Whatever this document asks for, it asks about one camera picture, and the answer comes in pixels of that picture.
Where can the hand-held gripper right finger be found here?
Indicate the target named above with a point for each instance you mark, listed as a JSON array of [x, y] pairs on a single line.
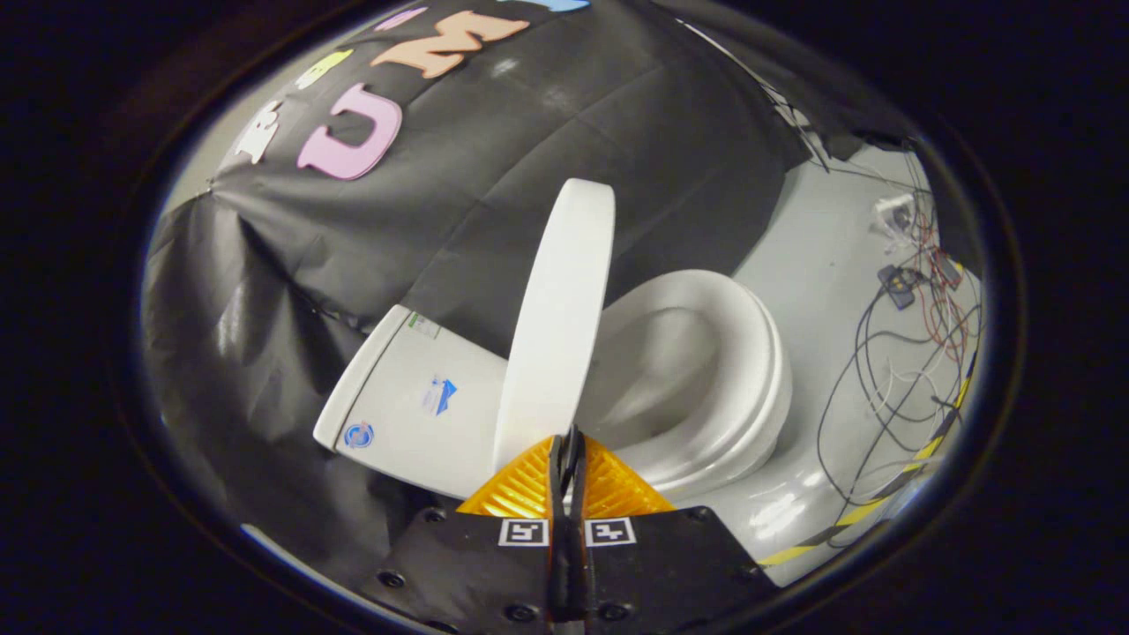
[[579, 494]]

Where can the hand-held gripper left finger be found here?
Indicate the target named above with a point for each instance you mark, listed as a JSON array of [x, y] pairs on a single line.
[[557, 494]]

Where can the white ceramic toilet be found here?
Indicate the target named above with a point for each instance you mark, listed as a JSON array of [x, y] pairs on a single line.
[[423, 414]]

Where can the white toilet seat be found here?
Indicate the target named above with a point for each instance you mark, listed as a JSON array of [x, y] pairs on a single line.
[[750, 353]]

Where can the white toilet tank lid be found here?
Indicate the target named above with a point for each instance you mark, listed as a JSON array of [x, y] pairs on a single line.
[[357, 388]]

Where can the yellow black floor tape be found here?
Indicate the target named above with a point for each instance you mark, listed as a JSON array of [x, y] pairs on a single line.
[[869, 509]]

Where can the black backdrop cloth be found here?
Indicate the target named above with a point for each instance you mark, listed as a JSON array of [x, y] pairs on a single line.
[[485, 176]]

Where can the small black yellow device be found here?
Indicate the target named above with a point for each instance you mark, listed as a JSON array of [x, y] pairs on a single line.
[[898, 284]]

